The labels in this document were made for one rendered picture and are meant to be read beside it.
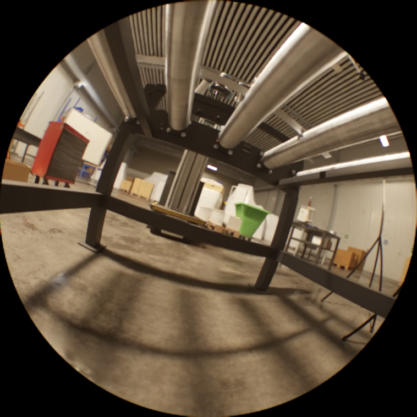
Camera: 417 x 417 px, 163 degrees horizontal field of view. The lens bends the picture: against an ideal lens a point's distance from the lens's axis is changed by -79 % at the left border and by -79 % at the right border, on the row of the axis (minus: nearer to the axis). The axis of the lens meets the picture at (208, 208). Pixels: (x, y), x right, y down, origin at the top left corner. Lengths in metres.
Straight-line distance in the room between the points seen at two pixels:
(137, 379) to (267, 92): 0.82
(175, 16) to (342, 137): 0.58
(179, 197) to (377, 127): 2.00
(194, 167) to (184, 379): 2.07
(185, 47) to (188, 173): 1.78
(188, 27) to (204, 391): 0.86
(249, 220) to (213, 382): 3.12
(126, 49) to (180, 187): 1.80
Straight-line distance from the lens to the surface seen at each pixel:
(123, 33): 0.46
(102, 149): 5.56
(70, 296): 0.63
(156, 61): 0.69
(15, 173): 2.30
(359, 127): 0.56
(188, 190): 2.02
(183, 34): 0.44
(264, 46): 8.55
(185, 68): 0.51
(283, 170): 1.10
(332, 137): 0.61
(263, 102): 0.50
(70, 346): 0.50
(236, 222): 2.62
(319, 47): 0.40
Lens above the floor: 0.43
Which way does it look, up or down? 2 degrees up
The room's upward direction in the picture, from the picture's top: 18 degrees clockwise
